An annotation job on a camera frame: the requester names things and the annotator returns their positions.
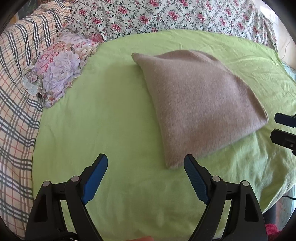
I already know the plaid checked blanket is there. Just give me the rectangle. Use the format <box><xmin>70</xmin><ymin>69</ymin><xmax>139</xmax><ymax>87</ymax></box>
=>
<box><xmin>1</xmin><ymin>1</ymin><xmax>72</xmax><ymax>238</ymax></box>

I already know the beige sweater with brown cuffs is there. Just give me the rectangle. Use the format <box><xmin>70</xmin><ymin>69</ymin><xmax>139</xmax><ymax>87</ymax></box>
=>
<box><xmin>132</xmin><ymin>50</ymin><xmax>268</xmax><ymax>168</ymax></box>

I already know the person's left hand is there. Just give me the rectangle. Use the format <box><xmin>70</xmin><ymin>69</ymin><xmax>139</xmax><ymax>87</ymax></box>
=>
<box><xmin>128</xmin><ymin>236</ymin><xmax>154</xmax><ymax>241</ymax></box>

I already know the dark red sleeve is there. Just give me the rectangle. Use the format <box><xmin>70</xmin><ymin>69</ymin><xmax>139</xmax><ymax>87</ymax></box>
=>
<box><xmin>265</xmin><ymin>223</ymin><xmax>281</xmax><ymax>241</ymax></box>

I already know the purple pink floral pillow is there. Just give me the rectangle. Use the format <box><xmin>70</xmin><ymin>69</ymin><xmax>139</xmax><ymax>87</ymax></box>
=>
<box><xmin>22</xmin><ymin>31</ymin><xmax>103</xmax><ymax>108</ymax></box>

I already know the floral white red quilt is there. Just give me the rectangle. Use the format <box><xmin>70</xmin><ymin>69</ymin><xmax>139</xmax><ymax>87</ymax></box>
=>
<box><xmin>68</xmin><ymin>0</ymin><xmax>278</xmax><ymax>51</ymax></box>

